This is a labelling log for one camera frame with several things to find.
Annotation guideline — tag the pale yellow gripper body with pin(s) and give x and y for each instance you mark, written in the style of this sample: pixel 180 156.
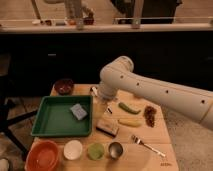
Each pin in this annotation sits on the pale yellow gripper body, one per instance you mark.
pixel 99 108

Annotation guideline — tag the blue grey sponge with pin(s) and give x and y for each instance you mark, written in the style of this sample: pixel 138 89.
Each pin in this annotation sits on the blue grey sponge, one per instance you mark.
pixel 78 111

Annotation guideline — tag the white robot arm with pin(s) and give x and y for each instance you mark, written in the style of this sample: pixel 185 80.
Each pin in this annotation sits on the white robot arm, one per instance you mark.
pixel 194 103

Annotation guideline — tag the dark purple bowl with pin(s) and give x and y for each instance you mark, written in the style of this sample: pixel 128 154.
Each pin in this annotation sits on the dark purple bowl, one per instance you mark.
pixel 64 86

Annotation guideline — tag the white small bowl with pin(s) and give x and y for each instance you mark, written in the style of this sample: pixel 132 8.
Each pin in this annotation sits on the white small bowl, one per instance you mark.
pixel 73 150

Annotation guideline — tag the orange bowl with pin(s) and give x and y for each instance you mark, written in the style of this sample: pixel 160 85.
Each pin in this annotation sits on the orange bowl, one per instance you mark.
pixel 43 156

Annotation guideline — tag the wooden block brush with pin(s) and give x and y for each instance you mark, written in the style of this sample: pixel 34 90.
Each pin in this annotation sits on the wooden block brush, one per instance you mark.
pixel 107 127

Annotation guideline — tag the light green cup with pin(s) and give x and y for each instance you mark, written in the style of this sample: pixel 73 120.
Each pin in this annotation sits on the light green cup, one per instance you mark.
pixel 95 151

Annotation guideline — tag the small metal cup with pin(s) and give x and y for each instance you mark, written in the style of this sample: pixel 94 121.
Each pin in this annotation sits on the small metal cup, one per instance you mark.
pixel 115 150

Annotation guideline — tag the silver fork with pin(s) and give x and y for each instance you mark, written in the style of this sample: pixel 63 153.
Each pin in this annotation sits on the silver fork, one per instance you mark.
pixel 138 141

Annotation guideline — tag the green plastic tray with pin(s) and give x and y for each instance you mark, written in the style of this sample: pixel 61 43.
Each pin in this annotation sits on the green plastic tray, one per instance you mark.
pixel 55 119

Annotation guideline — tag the dark red grapes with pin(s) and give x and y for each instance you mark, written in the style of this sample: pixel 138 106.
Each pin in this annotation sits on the dark red grapes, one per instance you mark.
pixel 149 114

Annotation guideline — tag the dark counter cabinet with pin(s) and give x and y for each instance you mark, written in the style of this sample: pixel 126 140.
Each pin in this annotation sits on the dark counter cabinet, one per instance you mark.
pixel 39 59

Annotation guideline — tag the black office chair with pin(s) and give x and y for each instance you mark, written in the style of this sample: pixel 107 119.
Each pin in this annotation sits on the black office chair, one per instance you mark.
pixel 5 106

